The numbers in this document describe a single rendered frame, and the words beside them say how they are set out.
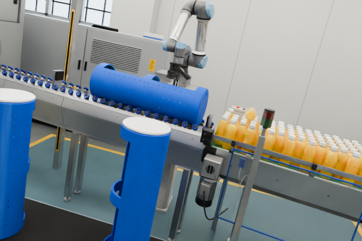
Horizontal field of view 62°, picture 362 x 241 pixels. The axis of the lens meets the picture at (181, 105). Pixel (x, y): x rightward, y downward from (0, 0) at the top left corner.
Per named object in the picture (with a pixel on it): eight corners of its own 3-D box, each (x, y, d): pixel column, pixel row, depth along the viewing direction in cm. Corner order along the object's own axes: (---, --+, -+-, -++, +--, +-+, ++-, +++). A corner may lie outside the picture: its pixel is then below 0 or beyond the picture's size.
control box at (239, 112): (229, 117, 250) (232, 105, 248) (253, 123, 245) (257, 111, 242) (228, 119, 240) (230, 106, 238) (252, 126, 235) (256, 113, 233)
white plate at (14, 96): (12, 104, 160) (12, 106, 161) (45, 96, 187) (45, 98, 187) (-32, 92, 165) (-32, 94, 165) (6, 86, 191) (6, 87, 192)
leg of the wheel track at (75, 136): (66, 197, 266) (75, 130, 252) (71, 199, 265) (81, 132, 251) (62, 199, 261) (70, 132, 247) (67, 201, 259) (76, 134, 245)
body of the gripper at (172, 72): (169, 77, 225) (172, 61, 222) (180, 80, 223) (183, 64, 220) (166, 78, 218) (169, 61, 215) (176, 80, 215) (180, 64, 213)
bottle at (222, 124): (212, 143, 206) (218, 118, 201) (215, 141, 212) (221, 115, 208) (222, 146, 203) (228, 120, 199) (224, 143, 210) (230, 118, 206)
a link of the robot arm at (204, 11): (191, 64, 264) (199, -1, 240) (207, 68, 259) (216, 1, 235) (186, 67, 254) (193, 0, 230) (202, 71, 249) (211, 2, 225)
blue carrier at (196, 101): (107, 93, 260) (110, 61, 251) (203, 120, 237) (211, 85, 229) (87, 100, 234) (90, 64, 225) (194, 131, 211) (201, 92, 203)
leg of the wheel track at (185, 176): (169, 237, 241) (185, 165, 227) (175, 240, 240) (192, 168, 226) (166, 241, 236) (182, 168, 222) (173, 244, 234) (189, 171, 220)
